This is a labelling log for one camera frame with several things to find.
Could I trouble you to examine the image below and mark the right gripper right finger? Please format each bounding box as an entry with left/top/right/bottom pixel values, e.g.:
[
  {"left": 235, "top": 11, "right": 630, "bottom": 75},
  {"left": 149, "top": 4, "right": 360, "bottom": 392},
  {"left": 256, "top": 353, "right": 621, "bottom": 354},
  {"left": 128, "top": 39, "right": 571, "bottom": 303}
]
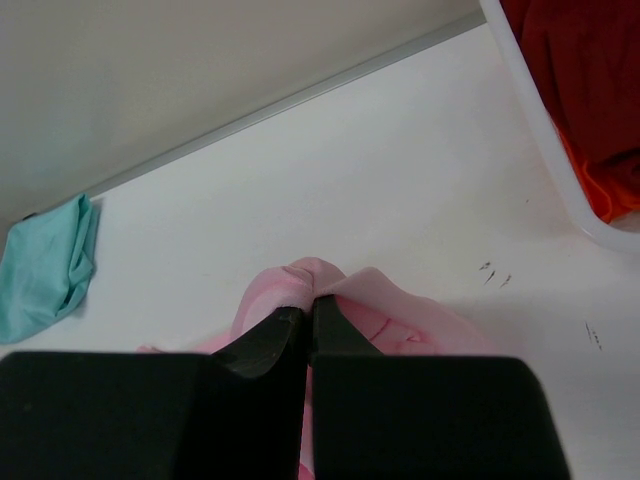
[{"left": 309, "top": 295, "right": 382, "bottom": 366}]

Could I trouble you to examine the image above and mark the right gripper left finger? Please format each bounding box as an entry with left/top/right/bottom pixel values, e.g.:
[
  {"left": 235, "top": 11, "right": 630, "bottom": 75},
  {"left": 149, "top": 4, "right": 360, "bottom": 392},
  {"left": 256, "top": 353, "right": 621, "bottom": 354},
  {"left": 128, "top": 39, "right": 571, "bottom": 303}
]
[{"left": 212, "top": 307, "right": 305, "bottom": 379}]

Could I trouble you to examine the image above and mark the pink t shirt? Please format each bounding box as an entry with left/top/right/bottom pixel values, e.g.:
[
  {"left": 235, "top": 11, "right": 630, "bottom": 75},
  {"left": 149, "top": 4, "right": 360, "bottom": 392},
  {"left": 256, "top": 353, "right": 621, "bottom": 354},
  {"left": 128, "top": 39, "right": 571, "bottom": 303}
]
[{"left": 135, "top": 255, "right": 496, "bottom": 480}]

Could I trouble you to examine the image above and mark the teal folded t shirt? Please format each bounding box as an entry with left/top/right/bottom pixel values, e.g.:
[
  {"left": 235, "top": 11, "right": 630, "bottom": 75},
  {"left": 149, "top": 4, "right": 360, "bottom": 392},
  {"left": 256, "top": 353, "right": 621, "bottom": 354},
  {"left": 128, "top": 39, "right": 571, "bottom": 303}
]
[{"left": 1, "top": 194, "right": 99, "bottom": 345}]

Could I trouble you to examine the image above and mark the white plastic basket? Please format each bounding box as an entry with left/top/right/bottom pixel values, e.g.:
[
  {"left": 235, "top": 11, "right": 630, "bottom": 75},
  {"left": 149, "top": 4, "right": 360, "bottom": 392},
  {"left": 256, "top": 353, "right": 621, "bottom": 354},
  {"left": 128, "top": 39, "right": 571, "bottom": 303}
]
[{"left": 480, "top": 1, "right": 639, "bottom": 254}]

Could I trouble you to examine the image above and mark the red t shirt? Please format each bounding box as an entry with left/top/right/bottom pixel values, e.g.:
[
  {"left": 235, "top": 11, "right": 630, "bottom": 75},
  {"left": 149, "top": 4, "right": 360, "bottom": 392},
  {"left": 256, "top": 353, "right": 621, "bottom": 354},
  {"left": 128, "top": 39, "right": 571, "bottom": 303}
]
[{"left": 501, "top": 1, "right": 639, "bottom": 223}]

